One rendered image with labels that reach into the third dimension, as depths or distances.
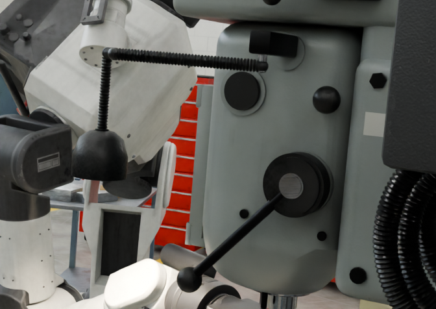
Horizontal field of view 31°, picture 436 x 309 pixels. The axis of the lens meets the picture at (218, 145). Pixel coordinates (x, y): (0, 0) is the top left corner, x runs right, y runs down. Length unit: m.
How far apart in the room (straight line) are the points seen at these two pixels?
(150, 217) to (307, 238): 0.76
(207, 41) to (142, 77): 9.82
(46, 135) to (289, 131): 0.48
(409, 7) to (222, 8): 0.37
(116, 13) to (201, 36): 9.95
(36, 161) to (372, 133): 0.59
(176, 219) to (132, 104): 5.08
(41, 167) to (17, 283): 0.20
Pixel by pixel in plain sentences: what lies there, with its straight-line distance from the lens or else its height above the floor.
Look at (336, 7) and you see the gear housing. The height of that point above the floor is 1.65.
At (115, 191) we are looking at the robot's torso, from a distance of 1.68.
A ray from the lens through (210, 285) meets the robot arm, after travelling 1.11.
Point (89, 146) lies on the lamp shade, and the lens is 1.02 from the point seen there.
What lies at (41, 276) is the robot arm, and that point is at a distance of 1.33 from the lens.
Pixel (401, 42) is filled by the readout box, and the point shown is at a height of 1.60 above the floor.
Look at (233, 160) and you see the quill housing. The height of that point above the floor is 1.47.
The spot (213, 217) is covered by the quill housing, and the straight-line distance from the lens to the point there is 0.95.
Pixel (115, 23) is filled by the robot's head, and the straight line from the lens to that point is 1.22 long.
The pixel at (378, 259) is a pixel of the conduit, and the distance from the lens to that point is 0.69.
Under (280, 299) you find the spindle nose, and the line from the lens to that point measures 1.01.
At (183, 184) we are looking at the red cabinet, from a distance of 6.29.
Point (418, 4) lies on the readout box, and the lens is 0.58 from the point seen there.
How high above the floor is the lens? 1.58
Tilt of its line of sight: 6 degrees down
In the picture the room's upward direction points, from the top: 5 degrees clockwise
